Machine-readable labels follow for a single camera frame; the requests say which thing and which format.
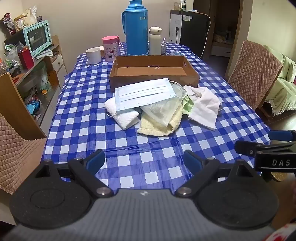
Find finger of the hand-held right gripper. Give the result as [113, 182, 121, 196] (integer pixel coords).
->
[268, 130, 296, 142]
[234, 140, 272, 156]

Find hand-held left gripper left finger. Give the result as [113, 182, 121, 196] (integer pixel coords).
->
[35, 149, 114, 198]

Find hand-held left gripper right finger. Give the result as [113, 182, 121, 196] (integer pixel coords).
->
[174, 149, 255, 198]

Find white towel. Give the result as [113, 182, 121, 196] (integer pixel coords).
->
[104, 97, 140, 131]

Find pale yellow towel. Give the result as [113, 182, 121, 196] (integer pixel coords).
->
[137, 105, 183, 136]

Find white cloth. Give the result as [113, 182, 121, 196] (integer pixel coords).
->
[184, 86, 221, 131]

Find light green cloth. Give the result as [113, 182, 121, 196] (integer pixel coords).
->
[181, 96, 197, 115]

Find clear plastic bag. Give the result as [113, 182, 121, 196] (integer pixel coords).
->
[140, 82, 187, 127]

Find blue face mask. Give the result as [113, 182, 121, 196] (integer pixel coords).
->
[106, 78, 175, 116]

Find shallow cardboard box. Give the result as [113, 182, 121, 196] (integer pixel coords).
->
[109, 55, 200, 93]

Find sofa with pale cover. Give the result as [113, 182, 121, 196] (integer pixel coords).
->
[262, 45, 296, 116]

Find blue white checkered tablecloth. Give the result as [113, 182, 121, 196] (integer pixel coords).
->
[44, 42, 271, 193]

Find brown quilted chair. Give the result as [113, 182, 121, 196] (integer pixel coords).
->
[228, 40, 284, 112]
[0, 112, 48, 195]

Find red white patterned clothing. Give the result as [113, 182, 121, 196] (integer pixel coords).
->
[266, 224, 296, 241]

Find wooden panel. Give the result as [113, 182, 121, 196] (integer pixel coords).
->
[0, 72, 48, 141]

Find white mug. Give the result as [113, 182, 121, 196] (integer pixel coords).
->
[86, 47, 102, 65]

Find wooden shelf cabinet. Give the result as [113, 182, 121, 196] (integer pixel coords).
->
[0, 35, 67, 139]

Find pink lidded cartoon cup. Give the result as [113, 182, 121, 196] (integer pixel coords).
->
[102, 35, 121, 62]

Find stack of papers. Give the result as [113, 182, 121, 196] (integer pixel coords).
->
[36, 49, 55, 59]

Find red box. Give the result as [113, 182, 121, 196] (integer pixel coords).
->
[18, 47, 35, 70]

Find white insulated bottle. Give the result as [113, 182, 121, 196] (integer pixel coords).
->
[148, 27, 162, 55]

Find black refrigerator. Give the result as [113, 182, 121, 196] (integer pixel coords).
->
[169, 9, 210, 57]

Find teal toaster oven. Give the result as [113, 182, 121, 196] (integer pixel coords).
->
[23, 20, 53, 58]

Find tall blue thermos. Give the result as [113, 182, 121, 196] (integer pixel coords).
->
[121, 0, 149, 56]

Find clear plastic snack jar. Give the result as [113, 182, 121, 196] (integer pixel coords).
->
[14, 15, 26, 32]

